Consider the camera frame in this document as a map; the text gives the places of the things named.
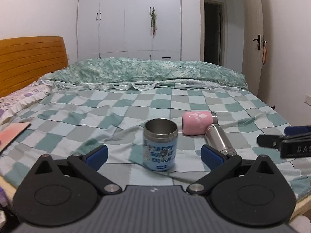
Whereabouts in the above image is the purple floral pillow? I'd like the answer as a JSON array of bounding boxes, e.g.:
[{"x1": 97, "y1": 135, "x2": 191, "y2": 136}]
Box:
[{"x1": 1, "y1": 84, "x2": 51, "y2": 125}]

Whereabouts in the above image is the hanging green ornament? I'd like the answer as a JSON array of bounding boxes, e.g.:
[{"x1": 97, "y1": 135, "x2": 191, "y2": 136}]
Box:
[{"x1": 150, "y1": 7, "x2": 157, "y2": 36}]

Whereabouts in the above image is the pink steel tumbler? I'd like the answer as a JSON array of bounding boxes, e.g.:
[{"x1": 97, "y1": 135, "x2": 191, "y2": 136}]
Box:
[{"x1": 182, "y1": 111, "x2": 218, "y2": 136}]

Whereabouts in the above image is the wooden headboard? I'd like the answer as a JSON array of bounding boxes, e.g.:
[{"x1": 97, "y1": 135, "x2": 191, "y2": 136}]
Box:
[{"x1": 0, "y1": 36, "x2": 69, "y2": 97}]

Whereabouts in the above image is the beige room door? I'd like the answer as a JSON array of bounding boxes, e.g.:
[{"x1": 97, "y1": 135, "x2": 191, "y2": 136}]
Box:
[{"x1": 242, "y1": 0, "x2": 264, "y2": 95}]

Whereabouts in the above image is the orange hanging door tag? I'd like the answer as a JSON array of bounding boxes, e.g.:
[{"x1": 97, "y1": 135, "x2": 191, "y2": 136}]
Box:
[{"x1": 262, "y1": 40, "x2": 267, "y2": 65}]

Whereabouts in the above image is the blue printed steel cup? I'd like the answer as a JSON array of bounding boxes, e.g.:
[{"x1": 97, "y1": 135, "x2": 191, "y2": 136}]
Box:
[{"x1": 143, "y1": 118, "x2": 178, "y2": 171}]

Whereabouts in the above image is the white wardrobe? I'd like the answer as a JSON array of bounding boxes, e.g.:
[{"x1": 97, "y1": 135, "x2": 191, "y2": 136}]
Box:
[{"x1": 77, "y1": 0, "x2": 181, "y2": 61}]

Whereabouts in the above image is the silver steel thermos bottle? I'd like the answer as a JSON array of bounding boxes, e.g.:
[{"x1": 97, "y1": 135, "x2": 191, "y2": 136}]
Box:
[{"x1": 206, "y1": 124, "x2": 237, "y2": 156}]

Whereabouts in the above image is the pink book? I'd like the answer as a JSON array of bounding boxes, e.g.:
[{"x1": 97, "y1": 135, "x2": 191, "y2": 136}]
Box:
[{"x1": 0, "y1": 123, "x2": 31, "y2": 153}]

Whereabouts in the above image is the green floral quilt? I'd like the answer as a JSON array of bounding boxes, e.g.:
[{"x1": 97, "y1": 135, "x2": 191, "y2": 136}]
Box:
[{"x1": 39, "y1": 57, "x2": 248, "y2": 91}]

